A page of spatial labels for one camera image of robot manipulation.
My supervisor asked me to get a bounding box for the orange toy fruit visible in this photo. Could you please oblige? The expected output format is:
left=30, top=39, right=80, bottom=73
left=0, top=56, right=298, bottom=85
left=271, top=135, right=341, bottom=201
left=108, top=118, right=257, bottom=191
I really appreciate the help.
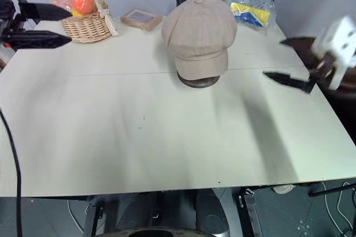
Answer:
left=71, top=0, right=98, bottom=15

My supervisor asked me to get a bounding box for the black metal table leg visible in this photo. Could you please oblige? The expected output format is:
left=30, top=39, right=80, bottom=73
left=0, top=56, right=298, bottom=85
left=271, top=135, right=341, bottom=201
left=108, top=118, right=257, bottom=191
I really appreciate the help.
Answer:
left=82, top=203, right=102, bottom=237
left=237, top=187, right=264, bottom=237

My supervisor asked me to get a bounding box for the woven wicker basket with handle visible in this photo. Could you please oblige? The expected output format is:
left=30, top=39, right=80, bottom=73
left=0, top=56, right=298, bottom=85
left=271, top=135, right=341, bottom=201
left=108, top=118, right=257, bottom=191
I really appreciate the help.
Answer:
left=51, top=0, right=119, bottom=44

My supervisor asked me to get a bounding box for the white floor cable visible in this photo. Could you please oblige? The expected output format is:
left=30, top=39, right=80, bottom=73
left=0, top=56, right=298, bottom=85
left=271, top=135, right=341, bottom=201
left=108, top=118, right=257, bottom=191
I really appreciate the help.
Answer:
left=335, top=182, right=356, bottom=233

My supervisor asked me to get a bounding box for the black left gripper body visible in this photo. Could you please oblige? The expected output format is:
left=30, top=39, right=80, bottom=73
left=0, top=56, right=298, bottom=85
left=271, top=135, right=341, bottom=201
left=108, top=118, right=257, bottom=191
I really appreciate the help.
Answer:
left=0, top=0, right=22, bottom=47

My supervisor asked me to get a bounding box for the dark wooden hat stand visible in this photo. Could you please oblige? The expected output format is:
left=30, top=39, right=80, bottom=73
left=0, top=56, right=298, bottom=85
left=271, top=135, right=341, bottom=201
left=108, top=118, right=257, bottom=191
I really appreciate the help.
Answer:
left=176, top=70, right=221, bottom=89

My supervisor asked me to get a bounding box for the beige object under table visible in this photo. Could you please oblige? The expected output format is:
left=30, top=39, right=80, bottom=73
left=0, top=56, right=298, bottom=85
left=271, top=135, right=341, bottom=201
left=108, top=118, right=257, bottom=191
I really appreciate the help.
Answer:
left=271, top=184, right=296, bottom=195

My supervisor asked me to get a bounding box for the beige newsboy cap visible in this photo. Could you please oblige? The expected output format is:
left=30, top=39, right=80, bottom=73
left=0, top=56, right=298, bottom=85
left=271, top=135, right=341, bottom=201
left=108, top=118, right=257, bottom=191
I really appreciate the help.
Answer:
left=161, top=0, right=238, bottom=79

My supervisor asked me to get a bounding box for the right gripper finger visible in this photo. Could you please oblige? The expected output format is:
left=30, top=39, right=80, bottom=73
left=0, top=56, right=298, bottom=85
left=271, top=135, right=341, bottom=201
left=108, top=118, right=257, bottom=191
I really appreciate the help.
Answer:
left=262, top=69, right=318, bottom=95
left=279, top=36, right=318, bottom=55

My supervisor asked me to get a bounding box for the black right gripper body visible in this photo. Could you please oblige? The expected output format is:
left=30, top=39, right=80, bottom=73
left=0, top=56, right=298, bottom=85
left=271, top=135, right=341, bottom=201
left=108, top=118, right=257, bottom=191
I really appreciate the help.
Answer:
left=308, top=51, right=342, bottom=91

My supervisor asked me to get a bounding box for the light wooden picture frame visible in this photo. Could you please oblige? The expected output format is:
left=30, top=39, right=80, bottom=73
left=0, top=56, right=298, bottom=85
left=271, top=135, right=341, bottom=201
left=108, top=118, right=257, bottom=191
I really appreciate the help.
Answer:
left=120, top=7, right=164, bottom=32

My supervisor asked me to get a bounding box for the black floor bar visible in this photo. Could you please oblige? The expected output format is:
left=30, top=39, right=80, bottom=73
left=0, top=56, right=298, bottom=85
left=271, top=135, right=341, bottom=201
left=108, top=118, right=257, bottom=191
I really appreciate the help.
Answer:
left=308, top=182, right=356, bottom=198

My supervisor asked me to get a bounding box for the clear bag with blue-yellow item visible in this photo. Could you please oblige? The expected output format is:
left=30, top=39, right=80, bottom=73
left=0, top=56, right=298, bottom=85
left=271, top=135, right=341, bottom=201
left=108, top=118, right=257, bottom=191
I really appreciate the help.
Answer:
left=221, top=0, right=276, bottom=36

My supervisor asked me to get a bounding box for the dark rounded cylinder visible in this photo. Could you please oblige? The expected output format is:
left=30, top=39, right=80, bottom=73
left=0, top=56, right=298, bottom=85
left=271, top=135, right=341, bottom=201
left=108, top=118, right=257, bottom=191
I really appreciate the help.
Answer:
left=194, top=189, right=232, bottom=235

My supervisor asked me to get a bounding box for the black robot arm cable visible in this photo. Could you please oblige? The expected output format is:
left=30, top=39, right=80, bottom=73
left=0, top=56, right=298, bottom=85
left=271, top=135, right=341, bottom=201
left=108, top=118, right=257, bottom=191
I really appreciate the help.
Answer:
left=0, top=108, right=23, bottom=237

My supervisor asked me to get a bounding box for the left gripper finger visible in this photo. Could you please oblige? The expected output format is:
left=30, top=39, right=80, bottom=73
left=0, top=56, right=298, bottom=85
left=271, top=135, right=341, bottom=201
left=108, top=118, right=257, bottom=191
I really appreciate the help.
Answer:
left=2, top=30, right=73, bottom=51
left=18, top=2, right=73, bottom=22

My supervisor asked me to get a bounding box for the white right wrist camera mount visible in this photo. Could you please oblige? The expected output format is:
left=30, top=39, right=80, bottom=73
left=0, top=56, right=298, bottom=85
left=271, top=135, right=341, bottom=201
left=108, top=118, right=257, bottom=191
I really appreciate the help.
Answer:
left=311, top=15, right=356, bottom=91

